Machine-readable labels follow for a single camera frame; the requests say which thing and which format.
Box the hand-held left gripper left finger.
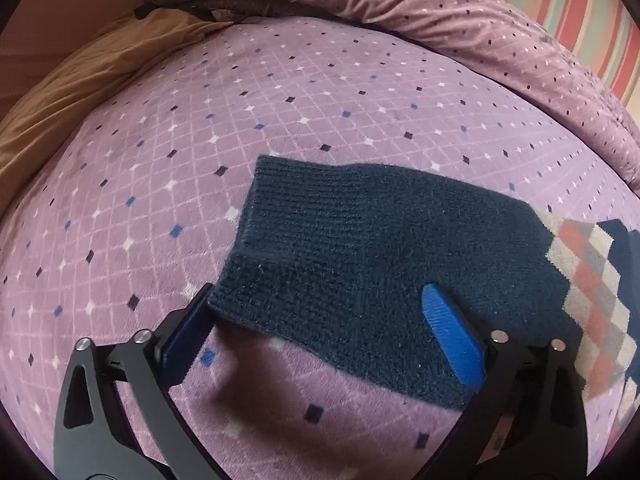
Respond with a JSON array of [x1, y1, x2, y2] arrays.
[[52, 282, 226, 480]]

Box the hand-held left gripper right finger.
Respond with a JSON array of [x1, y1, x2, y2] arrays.
[[424, 284, 587, 480]]

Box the navy argyle knit sweater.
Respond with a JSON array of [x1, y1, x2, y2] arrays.
[[206, 155, 640, 441]]

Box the purple diamond-print bed sheet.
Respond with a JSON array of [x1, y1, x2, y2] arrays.
[[0, 12, 640, 480]]

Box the brown pillow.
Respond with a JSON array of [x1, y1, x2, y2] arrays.
[[0, 7, 236, 211]]

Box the purple dotted quilt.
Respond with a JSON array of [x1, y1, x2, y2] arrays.
[[141, 0, 640, 186]]

